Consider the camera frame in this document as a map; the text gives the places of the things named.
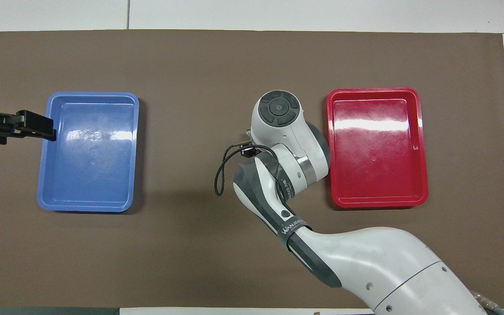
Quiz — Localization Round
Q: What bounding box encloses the blue plastic tray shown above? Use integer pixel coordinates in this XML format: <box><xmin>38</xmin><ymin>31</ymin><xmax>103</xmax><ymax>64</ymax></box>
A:
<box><xmin>37</xmin><ymin>91</ymin><xmax>140</xmax><ymax>213</ymax></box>

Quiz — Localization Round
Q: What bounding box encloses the brown table mat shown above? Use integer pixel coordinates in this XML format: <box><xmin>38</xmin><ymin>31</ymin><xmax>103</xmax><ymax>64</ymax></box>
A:
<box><xmin>0</xmin><ymin>29</ymin><xmax>504</xmax><ymax>309</ymax></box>

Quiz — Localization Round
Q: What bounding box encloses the red plastic tray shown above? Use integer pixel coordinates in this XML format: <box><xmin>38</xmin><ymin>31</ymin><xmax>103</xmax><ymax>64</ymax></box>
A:
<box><xmin>326</xmin><ymin>87</ymin><xmax>429</xmax><ymax>209</ymax></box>

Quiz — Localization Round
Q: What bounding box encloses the black velcro cable strap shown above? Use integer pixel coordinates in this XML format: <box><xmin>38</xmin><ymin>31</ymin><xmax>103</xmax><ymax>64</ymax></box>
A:
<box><xmin>272</xmin><ymin>175</ymin><xmax>294</xmax><ymax>203</ymax></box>
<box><xmin>277</xmin><ymin>218</ymin><xmax>313</xmax><ymax>249</ymax></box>

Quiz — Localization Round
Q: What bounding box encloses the grey braided hose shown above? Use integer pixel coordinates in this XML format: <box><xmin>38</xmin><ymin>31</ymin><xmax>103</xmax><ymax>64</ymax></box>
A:
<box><xmin>472</xmin><ymin>290</ymin><xmax>504</xmax><ymax>315</ymax></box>

